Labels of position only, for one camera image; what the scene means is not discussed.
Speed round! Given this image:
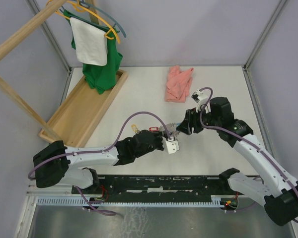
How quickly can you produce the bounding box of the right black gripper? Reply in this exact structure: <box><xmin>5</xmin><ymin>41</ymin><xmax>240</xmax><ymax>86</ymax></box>
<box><xmin>175</xmin><ymin>104</ymin><xmax>221</xmax><ymax>135</ymax></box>

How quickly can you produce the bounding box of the red tagged key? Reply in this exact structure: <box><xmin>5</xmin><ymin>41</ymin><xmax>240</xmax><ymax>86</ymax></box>
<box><xmin>149</xmin><ymin>126</ymin><xmax>159</xmax><ymax>132</ymax></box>

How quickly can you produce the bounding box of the keyring holder with blue handle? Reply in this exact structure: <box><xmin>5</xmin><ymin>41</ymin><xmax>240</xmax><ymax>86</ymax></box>
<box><xmin>159</xmin><ymin>123</ymin><xmax>180</xmax><ymax>138</ymax></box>

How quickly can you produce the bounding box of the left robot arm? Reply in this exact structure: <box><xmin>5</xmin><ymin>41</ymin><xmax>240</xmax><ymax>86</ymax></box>
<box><xmin>29</xmin><ymin>130</ymin><xmax>164</xmax><ymax>193</ymax></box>

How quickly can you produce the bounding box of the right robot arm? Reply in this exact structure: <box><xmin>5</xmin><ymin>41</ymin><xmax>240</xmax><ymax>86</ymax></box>
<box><xmin>177</xmin><ymin>95</ymin><xmax>298</xmax><ymax>226</ymax></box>

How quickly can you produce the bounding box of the pink cloth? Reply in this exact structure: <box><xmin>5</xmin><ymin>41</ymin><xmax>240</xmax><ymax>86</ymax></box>
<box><xmin>164</xmin><ymin>65</ymin><xmax>194</xmax><ymax>103</ymax></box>

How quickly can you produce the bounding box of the wooden tray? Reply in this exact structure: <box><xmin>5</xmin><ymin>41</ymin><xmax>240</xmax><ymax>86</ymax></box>
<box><xmin>47</xmin><ymin>69</ymin><xmax>128</xmax><ymax>147</ymax></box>

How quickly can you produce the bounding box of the green shirt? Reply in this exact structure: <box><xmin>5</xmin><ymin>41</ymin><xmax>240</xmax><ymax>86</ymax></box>
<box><xmin>64</xmin><ymin>10</ymin><xmax>123</xmax><ymax>94</ymax></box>

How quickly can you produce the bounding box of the white towel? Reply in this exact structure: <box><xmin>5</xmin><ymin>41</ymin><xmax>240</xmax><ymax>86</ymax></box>
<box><xmin>70</xmin><ymin>17</ymin><xmax>107</xmax><ymax>66</ymax></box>

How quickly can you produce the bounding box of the grey blue hanger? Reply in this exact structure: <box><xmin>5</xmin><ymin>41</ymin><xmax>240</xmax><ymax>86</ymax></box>
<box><xmin>59</xmin><ymin>0</ymin><xmax>127</xmax><ymax>38</ymax></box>

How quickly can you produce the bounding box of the yellow hanger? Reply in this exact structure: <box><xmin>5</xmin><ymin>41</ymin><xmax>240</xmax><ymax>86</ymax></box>
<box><xmin>45</xmin><ymin>0</ymin><xmax>121</xmax><ymax>45</ymax></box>

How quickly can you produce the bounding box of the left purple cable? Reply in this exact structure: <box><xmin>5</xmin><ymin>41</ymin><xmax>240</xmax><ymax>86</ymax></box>
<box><xmin>27</xmin><ymin>111</ymin><xmax>174</xmax><ymax>216</ymax></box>

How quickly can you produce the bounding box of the purple cable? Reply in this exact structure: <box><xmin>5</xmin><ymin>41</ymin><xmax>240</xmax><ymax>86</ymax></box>
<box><xmin>197</xmin><ymin>87</ymin><xmax>298</xmax><ymax>226</ymax></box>
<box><xmin>27</xmin><ymin>111</ymin><xmax>174</xmax><ymax>216</ymax></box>

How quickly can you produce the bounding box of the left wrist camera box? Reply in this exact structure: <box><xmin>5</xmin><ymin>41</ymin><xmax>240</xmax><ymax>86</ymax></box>
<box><xmin>163</xmin><ymin>139</ymin><xmax>179</xmax><ymax>154</ymax></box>

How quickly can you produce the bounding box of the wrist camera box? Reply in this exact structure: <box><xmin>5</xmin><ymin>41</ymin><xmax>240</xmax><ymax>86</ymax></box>
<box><xmin>191</xmin><ymin>90</ymin><xmax>208</xmax><ymax>104</ymax></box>
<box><xmin>163</xmin><ymin>139</ymin><xmax>179</xmax><ymax>154</ymax></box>

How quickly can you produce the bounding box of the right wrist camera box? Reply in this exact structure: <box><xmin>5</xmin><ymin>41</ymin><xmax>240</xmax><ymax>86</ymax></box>
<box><xmin>191</xmin><ymin>90</ymin><xmax>208</xmax><ymax>104</ymax></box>

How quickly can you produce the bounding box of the white cable duct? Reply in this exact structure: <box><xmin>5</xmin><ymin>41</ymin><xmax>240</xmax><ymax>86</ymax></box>
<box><xmin>36</xmin><ymin>196</ymin><xmax>224</xmax><ymax>208</ymax></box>

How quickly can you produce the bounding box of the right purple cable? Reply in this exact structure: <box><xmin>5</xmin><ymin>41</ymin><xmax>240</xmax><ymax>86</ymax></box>
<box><xmin>197</xmin><ymin>87</ymin><xmax>298</xmax><ymax>226</ymax></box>

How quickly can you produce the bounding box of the wooden rack frame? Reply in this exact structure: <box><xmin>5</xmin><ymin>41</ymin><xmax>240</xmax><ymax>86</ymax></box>
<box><xmin>0</xmin><ymin>0</ymin><xmax>99</xmax><ymax>146</ymax></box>

